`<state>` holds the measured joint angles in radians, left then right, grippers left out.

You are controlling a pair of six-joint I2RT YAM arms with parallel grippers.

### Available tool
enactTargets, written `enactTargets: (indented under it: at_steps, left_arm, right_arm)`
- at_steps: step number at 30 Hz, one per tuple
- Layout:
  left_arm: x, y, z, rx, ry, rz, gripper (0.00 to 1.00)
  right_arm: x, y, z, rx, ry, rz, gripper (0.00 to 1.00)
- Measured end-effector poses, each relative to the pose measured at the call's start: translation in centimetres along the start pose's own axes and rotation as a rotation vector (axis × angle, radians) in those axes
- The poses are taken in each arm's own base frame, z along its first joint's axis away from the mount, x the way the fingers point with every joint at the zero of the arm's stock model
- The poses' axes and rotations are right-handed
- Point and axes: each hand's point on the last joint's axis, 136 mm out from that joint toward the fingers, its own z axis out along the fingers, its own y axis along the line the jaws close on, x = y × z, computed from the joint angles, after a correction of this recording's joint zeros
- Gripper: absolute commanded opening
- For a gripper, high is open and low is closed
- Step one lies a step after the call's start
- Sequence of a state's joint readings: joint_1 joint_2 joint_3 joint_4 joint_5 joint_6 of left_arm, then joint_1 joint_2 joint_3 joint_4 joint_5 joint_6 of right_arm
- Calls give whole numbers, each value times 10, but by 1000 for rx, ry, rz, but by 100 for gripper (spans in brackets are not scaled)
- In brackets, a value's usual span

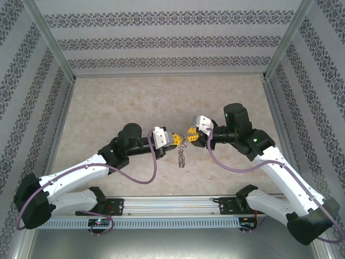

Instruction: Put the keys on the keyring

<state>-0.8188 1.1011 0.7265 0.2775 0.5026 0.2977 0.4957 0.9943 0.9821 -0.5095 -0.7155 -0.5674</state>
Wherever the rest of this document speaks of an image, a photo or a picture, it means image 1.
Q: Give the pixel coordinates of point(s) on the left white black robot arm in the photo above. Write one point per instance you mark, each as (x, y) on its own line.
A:
(70, 175)

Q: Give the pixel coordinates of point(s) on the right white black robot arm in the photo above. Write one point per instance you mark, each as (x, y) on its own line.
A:
(283, 183)

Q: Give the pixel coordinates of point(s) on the left small circuit board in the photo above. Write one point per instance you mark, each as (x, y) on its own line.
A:
(99, 222)

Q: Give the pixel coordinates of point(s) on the small circuit board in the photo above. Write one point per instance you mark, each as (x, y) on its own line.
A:
(99, 222)
(247, 225)

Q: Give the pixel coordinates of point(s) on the right small circuit board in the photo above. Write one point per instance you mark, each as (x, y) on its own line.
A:
(247, 225)

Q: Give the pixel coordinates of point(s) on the grey sheet metal panel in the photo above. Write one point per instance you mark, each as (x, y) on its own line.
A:
(172, 245)

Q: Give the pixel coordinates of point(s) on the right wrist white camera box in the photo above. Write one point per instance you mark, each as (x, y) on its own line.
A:
(203, 123)

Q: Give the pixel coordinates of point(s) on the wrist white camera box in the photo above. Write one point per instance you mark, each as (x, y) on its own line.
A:
(161, 137)
(203, 123)

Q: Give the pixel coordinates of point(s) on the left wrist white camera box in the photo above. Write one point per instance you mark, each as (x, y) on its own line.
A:
(161, 137)

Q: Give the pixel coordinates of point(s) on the right aluminium side rail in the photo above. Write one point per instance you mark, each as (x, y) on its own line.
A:
(280, 124)

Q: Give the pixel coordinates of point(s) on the aluminium side rail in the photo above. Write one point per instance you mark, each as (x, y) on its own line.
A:
(60, 129)
(280, 124)

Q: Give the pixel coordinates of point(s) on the aluminium back frame beam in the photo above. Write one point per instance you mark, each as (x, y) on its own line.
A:
(169, 74)

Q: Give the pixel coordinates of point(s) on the aluminium mounting rail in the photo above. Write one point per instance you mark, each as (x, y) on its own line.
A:
(172, 205)

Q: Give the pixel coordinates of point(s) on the left aluminium side rail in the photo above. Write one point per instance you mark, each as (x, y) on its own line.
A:
(60, 129)

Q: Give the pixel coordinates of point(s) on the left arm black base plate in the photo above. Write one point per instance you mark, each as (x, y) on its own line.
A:
(118, 206)

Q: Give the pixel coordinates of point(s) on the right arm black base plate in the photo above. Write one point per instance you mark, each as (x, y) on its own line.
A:
(226, 206)

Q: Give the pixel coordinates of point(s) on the right aluminium frame post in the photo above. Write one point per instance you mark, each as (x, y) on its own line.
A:
(288, 40)

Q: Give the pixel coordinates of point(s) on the aluminium frame post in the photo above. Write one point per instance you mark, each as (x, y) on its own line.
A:
(288, 40)
(48, 37)

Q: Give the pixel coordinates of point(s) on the left aluminium frame post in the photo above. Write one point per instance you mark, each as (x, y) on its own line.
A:
(48, 37)

